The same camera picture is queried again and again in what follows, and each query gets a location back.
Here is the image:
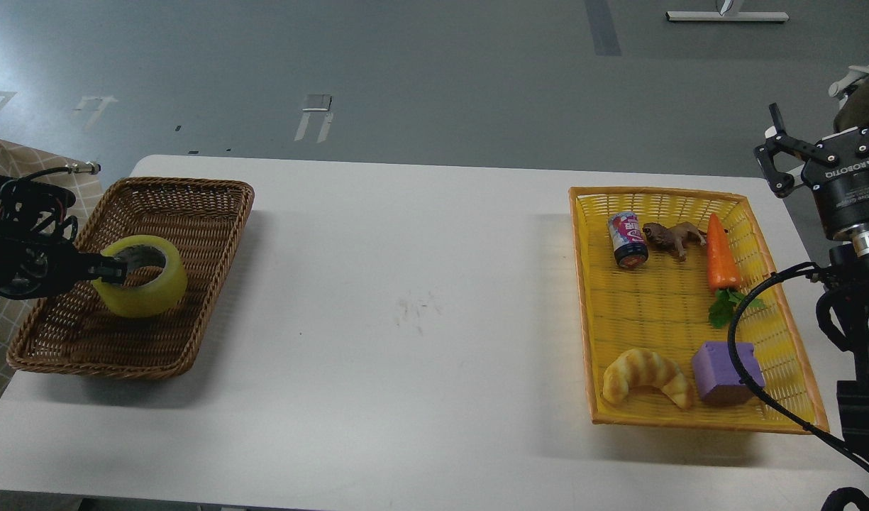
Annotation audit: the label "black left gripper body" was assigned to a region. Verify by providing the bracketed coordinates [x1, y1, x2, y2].
[1, 245, 87, 299]

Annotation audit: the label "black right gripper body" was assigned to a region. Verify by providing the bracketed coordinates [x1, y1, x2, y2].
[802, 129, 869, 241]

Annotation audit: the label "yellow tape roll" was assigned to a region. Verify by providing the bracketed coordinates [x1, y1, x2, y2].
[92, 235, 188, 318]

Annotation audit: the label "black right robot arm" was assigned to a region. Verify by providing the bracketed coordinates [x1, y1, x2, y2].
[749, 65, 869, 473]

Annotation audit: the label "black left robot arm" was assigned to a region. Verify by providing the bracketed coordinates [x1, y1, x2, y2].
[0, 162, 129, 301]

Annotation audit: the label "person in brown jacket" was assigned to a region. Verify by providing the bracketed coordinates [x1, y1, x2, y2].
[832, 78, 869, 133]

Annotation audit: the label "white office chair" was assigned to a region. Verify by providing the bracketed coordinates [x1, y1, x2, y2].
[829, 65, 869, 99]

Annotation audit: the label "brown wicker basket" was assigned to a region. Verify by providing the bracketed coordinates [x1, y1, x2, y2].
[6, 177, 255, 380]

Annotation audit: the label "beige checkered cloth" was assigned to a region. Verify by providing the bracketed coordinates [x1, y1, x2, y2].
[0, 139, 104, 398]

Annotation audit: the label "orange toy carrot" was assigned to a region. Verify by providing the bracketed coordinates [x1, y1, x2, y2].
[706, 213, 746, 329]

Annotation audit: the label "brown toy frog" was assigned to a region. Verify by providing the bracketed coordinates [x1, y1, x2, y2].
[642, 222, 707, 263]

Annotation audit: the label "yellow plastic basket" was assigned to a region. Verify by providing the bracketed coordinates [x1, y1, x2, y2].
[568, 187, 804, 434]

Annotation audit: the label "small soda can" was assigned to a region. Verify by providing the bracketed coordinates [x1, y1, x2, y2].
[607, 211, 649, 270]

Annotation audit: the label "white stand base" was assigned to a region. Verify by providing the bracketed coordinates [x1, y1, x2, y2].
[665, 1, 790, 23]

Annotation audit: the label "purple foam block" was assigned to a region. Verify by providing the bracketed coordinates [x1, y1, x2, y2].
[692, 341, 766, 406]

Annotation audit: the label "toy croissant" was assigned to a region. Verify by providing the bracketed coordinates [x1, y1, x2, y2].
[602, 348, 694, 410]

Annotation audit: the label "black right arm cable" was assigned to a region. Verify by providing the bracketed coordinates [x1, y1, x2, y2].
[726, 261, 869, 490]

